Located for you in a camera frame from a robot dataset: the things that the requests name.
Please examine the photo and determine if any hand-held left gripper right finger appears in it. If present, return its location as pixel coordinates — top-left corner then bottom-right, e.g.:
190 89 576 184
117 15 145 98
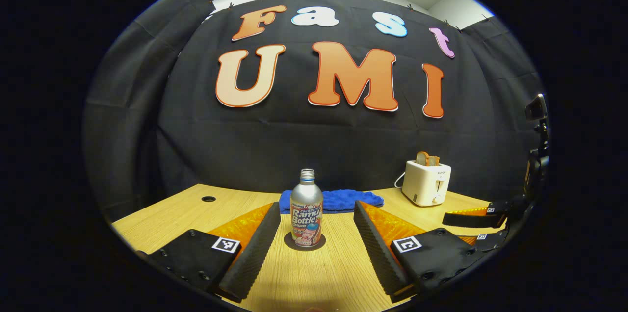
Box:
353 200 496 304

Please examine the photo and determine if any black backdrop cloth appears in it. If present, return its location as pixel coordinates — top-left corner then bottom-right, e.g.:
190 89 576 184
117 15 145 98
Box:
82 0 550 219

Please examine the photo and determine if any silver water bottle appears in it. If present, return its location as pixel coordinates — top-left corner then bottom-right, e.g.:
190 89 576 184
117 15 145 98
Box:
290 169 324 247

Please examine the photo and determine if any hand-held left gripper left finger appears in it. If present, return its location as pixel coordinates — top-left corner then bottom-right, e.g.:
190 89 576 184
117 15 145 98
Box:
136 202 281 303

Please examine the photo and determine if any toast slice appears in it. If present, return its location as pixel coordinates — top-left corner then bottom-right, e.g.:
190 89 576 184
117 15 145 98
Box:
416 151 441 167

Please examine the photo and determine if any dark round coaster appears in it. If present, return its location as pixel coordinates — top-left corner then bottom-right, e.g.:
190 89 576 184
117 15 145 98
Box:
284 232 326 252

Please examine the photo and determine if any blue towel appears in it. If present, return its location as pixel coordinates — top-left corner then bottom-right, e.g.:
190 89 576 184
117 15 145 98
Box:
279 189 385 214

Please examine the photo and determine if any white toaster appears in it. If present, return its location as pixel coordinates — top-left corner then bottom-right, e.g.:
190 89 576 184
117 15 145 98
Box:
402 160 452 207

